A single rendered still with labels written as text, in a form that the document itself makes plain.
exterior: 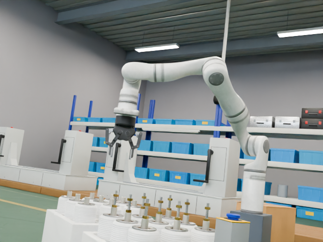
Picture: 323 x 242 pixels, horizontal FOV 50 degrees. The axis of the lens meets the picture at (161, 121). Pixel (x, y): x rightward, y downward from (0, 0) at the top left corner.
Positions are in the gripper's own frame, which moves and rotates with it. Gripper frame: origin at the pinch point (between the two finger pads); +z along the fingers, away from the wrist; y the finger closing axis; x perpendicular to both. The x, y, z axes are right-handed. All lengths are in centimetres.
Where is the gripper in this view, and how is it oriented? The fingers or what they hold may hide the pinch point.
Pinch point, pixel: (120, 154)
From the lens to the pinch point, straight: 130.4
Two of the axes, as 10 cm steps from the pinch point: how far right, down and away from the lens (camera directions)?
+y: -9.9, -1.3, -1.0
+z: -1.2, 9.8, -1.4
